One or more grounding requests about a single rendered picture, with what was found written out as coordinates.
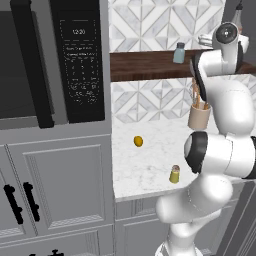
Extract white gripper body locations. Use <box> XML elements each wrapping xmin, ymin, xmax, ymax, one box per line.
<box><xmin>197</xmin><ymin>34</ymin><xmax>215</xmax><ymax>47</ymax></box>

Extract blue-grey shaker with grey cap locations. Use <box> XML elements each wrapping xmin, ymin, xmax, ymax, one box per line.
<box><xmin>172</xmin><ymin>42</ymin><xmax>186</xmax><ymax>65</ymax></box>

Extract clear condiment bottle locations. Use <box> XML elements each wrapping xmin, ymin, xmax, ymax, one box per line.
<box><xmin>231</xmin><ymin>0</ymin><xmax>245</xmax><ymax>35</ymax></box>

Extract yellow shaker with brown cap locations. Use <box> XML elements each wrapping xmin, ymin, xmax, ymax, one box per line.
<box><xmin>168</xmin><ymin>164</ymin><xmax>181</xmax><ymax>185</ymax></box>

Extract grey base cabinet drawer front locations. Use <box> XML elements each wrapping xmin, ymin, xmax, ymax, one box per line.
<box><xmin>114</xmin><ymin>197</ymin><xmax>168</xmax><ymax>221</ymax></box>

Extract grey base cabinet door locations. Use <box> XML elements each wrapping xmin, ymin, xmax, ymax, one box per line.
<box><xmin>115</xmin><ymin>218</ymin><xmax>174</xmax><ymax>256</ymax></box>

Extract wooden kitchen utensils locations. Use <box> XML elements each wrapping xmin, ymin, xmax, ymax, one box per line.
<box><xmin>189</xmin><ymin>58</ymin><xmax>210</xmax><ymax>111</ymax></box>

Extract beige utensil pot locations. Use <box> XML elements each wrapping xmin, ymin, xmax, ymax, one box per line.
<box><xmin>187</xmin><ymin>103</ymin><xmax>212</xmax><ymax>131</ymax></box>

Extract yellow lemon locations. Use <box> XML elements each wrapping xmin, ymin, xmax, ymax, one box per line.
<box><xmin>133</xmin><ymin>135</ymin><xmax>145</xmax><ymax>148</ymax></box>

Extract black microwave oven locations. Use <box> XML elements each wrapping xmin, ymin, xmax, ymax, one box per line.
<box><xmin>0</xmin><ymin>0</ymin><xmax>112</xmax><ymax>131</ymax></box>

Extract grey cupboard door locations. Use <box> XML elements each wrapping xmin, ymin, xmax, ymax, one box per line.
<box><xmin>0</xmin><ymin>144</ymin><xmax>36</xmax><ymax>247</ymax></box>
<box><xmin>4</xmin><ymin>134</ymin><xmax>115</xmax><ymax>238</ymax></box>

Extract dark wooden wall shelf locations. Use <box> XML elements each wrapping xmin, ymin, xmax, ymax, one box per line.
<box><xmin>109</xmin><ymin>49</ymin><xmax>256</xmax><ymax>83</ymax></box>

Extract black microwave door handle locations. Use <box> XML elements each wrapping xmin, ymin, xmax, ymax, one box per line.
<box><xmin>9</xmin><ymin>0</ymin><xmax>56</xmax><ymax>130</ymax></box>

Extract black cupboard handle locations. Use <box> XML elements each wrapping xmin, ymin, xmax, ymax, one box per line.
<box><xmin>22</xmin><ymin>181</ymin><xmax>42</xmax><ymax>223</ymax></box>
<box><xmin>3</xmin><ymin>184</ymin><xmax>25</xmax><ymax>225</ymax></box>

